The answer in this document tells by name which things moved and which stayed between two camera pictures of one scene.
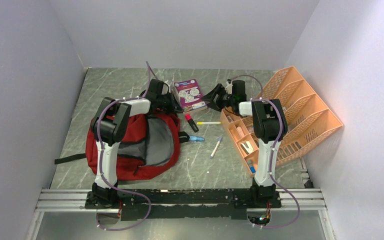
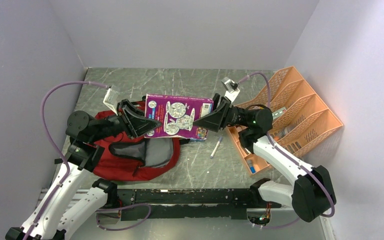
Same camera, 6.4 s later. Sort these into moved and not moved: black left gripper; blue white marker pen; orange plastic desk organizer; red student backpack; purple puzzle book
Moved: purple puzzle book; black left gripper
Not moved: orange plastic desk organizer; red student backpack; blue white marker pen
